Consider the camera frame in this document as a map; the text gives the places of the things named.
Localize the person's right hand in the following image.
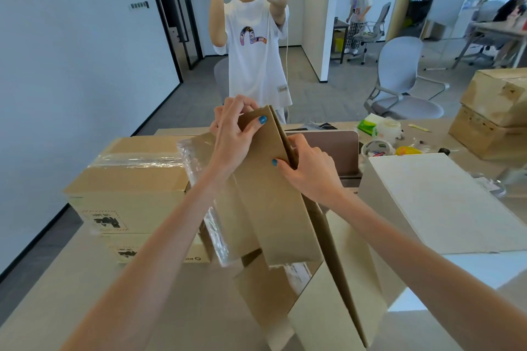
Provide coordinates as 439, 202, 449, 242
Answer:
271, 134, 345, 208

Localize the mauve desk divider panel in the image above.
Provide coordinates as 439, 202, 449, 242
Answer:
285, 129, 361, 178

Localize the dark background desk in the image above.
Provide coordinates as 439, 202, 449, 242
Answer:
331, 17, 351, 64

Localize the clear bag of snacks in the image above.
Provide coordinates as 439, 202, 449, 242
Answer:
469, 173, 507, 199

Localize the black door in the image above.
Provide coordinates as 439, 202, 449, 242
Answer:
142, 0, 205, 83

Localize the white rolling whiteboard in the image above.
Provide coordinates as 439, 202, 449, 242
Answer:
424, 0, 472, 72

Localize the brown cardboard box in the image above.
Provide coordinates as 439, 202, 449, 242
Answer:
100, 221, 215, 264
64, 135, 192, 234
177, 105, 408, 351
447, 104, 527, 162
460, 68, 527, 128

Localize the white tape roll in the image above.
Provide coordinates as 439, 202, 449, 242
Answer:
361, 139, 396, 158

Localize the green tissue pack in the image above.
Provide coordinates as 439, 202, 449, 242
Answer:
357, 113, 386, 135

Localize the white plastic tub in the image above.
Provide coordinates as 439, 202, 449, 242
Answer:
372, 117, 403, 144

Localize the person's left forearm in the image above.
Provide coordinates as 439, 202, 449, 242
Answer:
61, 167, 231, 351

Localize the person's right forearm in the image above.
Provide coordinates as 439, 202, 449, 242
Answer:
325, 190, 527, 351

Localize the person's left hand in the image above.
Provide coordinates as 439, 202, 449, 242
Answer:
209, 94, 268, 178

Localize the black tablet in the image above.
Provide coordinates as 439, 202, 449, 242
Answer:
302, 121, 338, 132

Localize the white background desk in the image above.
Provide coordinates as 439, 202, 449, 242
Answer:
452, 20, 527, 70

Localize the white box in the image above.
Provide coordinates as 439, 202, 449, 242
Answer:
357, 153, 527, 290
386, 285, 431, 313

